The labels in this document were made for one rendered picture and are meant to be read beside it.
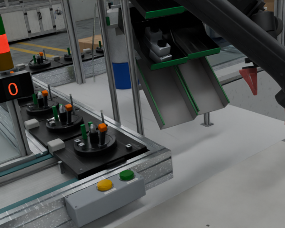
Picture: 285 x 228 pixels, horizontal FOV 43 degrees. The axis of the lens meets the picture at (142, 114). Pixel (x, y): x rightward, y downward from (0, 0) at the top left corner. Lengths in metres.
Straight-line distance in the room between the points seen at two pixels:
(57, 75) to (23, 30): 8.13
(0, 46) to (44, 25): 9.59
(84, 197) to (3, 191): 0.31
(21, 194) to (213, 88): 0.76
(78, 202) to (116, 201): 0.10
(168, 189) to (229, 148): 0.32
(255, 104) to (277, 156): 1.19
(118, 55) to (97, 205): 1.22
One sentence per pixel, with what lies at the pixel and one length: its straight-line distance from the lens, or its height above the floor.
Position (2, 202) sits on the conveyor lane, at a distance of 1.14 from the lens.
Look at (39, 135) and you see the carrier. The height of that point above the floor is 0.97.
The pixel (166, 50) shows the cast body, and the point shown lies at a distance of 1.16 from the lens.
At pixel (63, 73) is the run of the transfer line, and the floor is 0.92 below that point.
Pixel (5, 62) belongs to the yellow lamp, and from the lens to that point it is 1.13.
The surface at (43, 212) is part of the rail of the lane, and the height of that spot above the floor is 0.94.
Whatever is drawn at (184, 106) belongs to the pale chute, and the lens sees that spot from 1.27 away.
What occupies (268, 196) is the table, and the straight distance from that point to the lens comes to 1.11.
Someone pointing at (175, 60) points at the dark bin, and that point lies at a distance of 1.18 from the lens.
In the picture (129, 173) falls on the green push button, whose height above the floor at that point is 0.97.
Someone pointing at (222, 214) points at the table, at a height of 0.86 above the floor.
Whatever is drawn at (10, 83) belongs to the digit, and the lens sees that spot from 1.14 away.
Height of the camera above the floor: 1.49
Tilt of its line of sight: 22 degrees down
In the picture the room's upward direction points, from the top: 7 degrees counter-clockwise
